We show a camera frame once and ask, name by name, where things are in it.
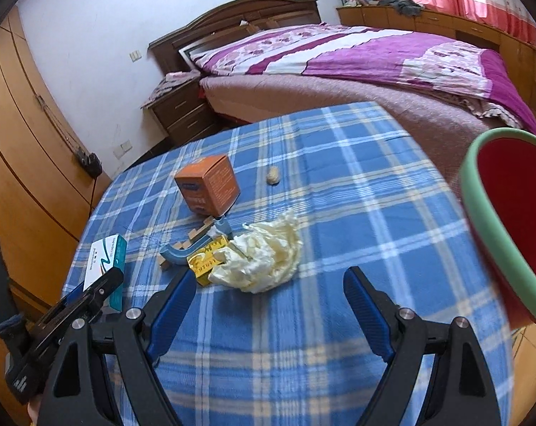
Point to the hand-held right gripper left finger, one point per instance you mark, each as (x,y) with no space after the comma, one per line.
(170,310)

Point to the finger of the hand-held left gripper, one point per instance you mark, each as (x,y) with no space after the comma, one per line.
(106,286)

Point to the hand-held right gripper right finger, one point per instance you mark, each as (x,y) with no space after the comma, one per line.
(368,315)

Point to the white and teal medicine box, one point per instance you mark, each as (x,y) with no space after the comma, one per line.
(104,253)

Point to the blue curved plastic piece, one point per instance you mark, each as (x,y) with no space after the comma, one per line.
(172,255)

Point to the yellow packet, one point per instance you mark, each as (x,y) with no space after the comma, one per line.
(201,264)

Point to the wooden stick piece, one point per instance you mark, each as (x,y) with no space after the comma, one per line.
(191,243)

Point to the orange cardboard box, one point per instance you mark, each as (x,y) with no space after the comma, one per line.
(214,182)

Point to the red bucket with green rim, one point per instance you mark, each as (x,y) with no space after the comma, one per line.
(516,195)

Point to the wooden wardrobe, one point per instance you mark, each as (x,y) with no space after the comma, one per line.
(24,164)

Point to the peanut shell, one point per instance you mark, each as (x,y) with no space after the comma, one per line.
(273,175)

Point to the wooden nightstand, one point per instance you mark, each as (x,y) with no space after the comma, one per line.
(179,111)

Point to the floral cloth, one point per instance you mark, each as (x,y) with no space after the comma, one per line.
(168,86)

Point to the mauve bed mattress cover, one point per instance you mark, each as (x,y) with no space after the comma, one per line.
(294,97)

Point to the bed with purple quilt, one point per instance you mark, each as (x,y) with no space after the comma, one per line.
(361,57)

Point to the wooden bed headboard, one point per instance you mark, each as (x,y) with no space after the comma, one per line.
(232,13)

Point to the long wooden cabinet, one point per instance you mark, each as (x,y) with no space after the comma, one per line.
(441,20)

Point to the dark grey cloth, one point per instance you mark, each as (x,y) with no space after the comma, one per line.
(403,5)

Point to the cream and pink curtains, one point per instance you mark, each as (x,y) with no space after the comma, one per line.
(472,0)

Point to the wall socket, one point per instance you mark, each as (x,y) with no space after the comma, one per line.
(125,147)

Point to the wall light switch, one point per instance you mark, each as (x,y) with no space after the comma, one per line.
(135,55)

